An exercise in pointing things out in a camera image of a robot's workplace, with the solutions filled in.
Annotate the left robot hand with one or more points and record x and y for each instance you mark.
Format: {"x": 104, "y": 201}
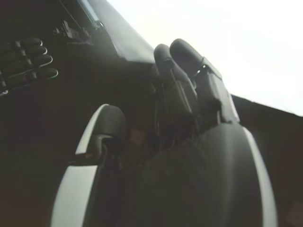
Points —
{"x": 194, "y": 177}

